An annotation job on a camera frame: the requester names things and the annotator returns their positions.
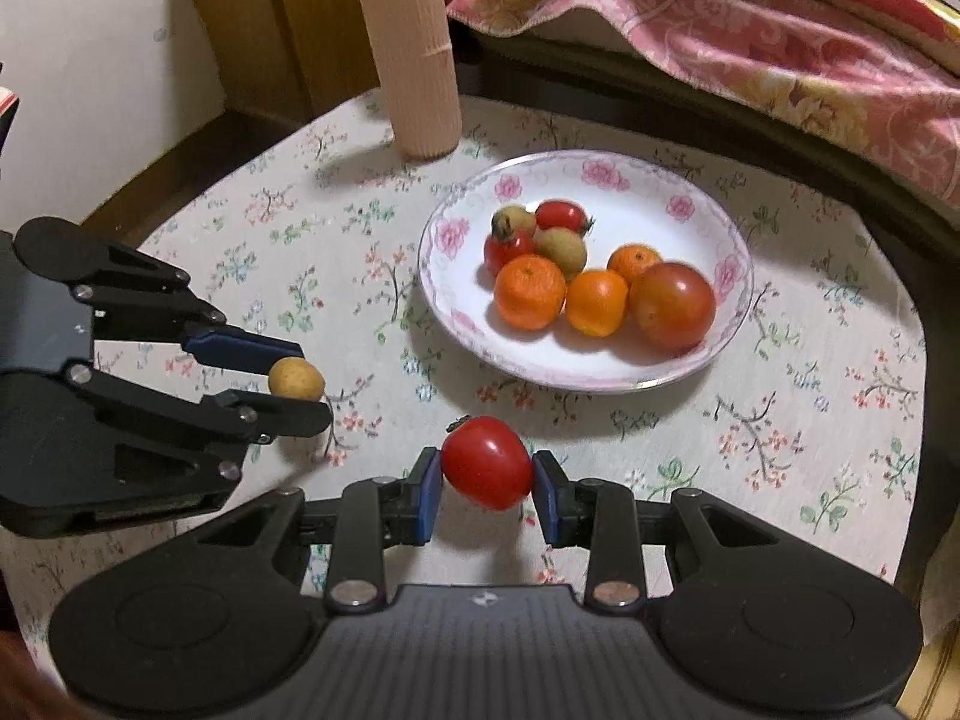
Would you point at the small yellowish round fruit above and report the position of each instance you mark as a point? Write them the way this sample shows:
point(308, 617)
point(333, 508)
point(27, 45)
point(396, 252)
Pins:
point(296, 379)
point(512, 222)
point(561, 250)

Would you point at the large orange-red tomato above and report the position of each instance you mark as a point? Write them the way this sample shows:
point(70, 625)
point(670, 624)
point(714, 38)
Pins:
point(671, 305)

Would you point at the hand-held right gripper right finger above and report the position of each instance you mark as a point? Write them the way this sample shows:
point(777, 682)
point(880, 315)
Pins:
point(545, 499)

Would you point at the white floral-rimmed plate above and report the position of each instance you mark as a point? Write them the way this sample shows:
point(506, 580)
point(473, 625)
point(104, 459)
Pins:
point(622, 202)

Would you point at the large mandarin orange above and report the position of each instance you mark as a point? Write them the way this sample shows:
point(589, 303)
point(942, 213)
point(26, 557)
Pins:
point(529, 292)

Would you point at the wooden cabinet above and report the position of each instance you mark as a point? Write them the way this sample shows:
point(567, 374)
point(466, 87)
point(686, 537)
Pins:
point(300, 15)

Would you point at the red cherry tomato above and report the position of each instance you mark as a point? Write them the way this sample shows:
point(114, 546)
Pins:
point(501, 253)
point(562, 215)
point(486, 463)

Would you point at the dark bed frame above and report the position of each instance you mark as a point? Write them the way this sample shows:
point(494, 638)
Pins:
point(600, 82)

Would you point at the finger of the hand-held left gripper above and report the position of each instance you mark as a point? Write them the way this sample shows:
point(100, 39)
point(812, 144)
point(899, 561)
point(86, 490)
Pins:
point(247, 349)
point(292, 416)

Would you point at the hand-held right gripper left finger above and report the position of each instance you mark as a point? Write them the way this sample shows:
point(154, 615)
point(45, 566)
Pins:
point(431, 495)

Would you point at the pink floral quilt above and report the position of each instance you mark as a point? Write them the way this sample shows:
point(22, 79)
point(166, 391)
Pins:
point(750, 52)

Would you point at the pink ribbed cylinder bottle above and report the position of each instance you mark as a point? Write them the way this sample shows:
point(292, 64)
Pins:
point(409, 52)

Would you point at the small mandarin orange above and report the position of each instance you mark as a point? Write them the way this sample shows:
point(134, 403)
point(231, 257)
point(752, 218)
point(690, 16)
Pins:
point(596, 304)
point(632, 261)

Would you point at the floral tablecloth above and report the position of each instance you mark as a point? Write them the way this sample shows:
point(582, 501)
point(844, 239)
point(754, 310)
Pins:
point(787, 405)

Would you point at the person's red-brown clothing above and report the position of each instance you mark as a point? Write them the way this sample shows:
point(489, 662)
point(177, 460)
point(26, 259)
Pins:
point(15, 682)

